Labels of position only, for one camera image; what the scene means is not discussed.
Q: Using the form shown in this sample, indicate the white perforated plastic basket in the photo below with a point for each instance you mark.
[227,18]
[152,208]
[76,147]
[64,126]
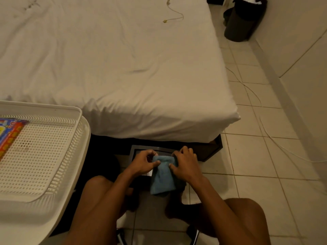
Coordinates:
[38,170]

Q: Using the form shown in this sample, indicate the person's leg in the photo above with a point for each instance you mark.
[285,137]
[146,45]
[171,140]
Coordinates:
[88,201]
[251,219]

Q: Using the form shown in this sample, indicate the black trash bin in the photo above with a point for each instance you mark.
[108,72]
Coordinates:
[241,21]

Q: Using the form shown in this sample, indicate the person's right forearm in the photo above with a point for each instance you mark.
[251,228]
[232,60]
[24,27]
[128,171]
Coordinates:
[222,211]

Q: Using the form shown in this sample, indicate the person's right hand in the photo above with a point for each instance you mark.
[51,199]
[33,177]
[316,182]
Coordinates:
[187,167]

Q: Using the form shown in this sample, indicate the blue cloth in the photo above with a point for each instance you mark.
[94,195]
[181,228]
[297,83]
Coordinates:
[162,177]

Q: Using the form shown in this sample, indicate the person's left leg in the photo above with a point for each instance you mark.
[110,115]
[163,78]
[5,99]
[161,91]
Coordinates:
[88,201]

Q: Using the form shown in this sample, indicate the person's right thumb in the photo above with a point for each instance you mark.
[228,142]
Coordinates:
[173,169]

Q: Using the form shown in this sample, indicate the bed with white sheet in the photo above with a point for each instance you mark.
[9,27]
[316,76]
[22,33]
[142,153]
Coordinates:
[122,66]

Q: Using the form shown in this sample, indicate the colourful printed box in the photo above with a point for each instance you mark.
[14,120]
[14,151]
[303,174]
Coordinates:
[9,135]

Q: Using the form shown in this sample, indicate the person's left forearm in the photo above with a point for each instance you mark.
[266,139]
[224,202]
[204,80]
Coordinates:
[112,204]

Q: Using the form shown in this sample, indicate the black bed base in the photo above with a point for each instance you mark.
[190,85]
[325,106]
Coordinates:
[204,150]

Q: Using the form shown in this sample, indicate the person's left hand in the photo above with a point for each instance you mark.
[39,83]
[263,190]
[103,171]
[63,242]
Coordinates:
[140,164]

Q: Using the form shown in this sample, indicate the person's left thumb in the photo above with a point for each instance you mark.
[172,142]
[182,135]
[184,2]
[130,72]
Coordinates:
[155,164]

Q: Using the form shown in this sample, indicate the person's right leg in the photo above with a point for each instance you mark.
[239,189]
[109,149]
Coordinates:
[251,219]

